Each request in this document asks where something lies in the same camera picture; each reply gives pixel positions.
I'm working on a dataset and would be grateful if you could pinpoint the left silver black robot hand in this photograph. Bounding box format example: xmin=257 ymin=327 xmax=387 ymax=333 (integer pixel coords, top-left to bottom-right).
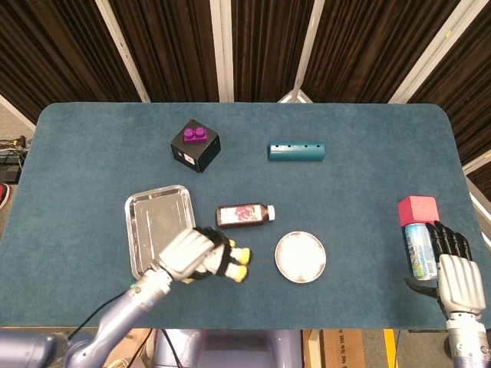
xmin=151 ymin=225 xmax=235 ymax=283

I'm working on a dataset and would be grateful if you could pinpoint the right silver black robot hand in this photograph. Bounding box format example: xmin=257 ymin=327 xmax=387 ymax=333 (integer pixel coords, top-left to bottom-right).
xmin=404 ymin=221 xmax=486 ymax=317

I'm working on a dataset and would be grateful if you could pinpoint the black white penguin plush toy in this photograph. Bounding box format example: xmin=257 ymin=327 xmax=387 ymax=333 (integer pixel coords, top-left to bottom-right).
xmin=180 ymin=229 xmax=253 ymax=285

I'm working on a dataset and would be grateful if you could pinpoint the dark red juice bottle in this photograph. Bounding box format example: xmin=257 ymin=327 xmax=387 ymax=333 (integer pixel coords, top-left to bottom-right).
xmin=216 ymin=202 xmax=276 ymax=230

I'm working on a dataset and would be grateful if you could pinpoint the rectangular steel tray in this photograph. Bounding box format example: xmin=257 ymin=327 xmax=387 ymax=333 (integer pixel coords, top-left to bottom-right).
xmin=124 ymin=184 xmax=197 ymax=280

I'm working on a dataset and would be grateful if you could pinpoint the light blue labelled can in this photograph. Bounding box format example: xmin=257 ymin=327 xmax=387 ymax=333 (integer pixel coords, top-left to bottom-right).
xmin=404 ymin=222 xmax=440 ymax=281

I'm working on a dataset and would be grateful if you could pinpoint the pink foam cube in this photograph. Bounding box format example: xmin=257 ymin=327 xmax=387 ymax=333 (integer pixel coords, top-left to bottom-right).
xmin=397 ymin=195 xmax=440 ymax=227

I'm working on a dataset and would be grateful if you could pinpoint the black cardboard box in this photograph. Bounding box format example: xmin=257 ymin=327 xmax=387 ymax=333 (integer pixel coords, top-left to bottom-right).
xmin=170 ymin=118 xmax=221 ymax=174

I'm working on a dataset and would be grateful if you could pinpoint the light wooden board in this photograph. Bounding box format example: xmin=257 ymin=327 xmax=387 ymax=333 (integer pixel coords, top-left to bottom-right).
xmin=110 ymin=328 xmax=154 ymax=368

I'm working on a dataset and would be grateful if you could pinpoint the lavender robot torso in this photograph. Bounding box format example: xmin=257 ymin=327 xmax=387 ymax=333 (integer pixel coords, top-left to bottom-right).
xmin=153 ymin=328 xmax=304 ymax=368

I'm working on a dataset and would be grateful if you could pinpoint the round steel plate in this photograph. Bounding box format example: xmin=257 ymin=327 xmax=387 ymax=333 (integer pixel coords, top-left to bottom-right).
xmin=274 ymin=231 xmax=328 ymax=284

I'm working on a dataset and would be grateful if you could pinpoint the purple toy brick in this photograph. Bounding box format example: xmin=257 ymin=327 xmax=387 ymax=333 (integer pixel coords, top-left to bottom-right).
xmin=183 ymin=126 xmax=209 ymax=146

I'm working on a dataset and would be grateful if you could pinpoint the brown cardboard box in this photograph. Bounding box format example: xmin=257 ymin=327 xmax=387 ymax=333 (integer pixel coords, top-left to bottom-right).
xmin=302 ymin=328 xmax=365 ymax=368

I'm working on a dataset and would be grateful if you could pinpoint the blue felt table cloth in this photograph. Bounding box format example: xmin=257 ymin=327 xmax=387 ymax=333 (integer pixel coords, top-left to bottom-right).
xmin=0 ymin=101 xmax=491 ymax=330

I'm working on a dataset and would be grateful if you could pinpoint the teal half-cylinder block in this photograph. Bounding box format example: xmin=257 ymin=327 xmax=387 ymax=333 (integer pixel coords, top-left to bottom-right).
xmin=266 ymin=140 xmax=327 ymax=163

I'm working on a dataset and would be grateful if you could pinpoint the black electronics box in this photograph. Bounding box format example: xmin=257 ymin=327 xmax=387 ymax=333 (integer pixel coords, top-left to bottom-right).
xmin=0 ymin=153 xmax=23 ymax=183

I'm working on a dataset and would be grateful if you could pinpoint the dark brown curtain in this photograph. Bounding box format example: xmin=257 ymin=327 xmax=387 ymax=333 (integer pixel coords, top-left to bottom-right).
xmin=0 ymin=0 xmax=491 ymax=192

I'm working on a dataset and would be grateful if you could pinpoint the black torso cable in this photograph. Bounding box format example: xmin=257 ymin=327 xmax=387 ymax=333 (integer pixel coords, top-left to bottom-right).
xmin=158 ymin=328 xmax=183 ymax=368

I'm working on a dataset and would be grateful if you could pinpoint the white frame post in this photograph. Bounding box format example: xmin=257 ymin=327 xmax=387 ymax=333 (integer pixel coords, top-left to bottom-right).
xmin=387 ymin=0 xmax=473 ymax=104
xmin=94 ymin=0 xmax=151 ymax=103
xmin=277 ymin=0 xmax=326 ymax=104
xmin=462 ymin=149 xmax=491 ymax=176
xmin=209 ymin=0 xmax=236 ymax=103
xmin=468 ymin=179 xmax=491 ymax=212
xmin=0 ymin=94 xmax=38 ymax=132

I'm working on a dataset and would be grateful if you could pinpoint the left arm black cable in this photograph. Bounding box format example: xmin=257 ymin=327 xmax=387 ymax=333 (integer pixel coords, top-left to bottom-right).
xmin=67 ymin=289 xmax=133 ymax=342

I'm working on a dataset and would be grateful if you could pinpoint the black cable bundle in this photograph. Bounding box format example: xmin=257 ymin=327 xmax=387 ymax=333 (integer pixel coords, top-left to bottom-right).
xmin=0 ymin=135 xmax=30 ymax=154

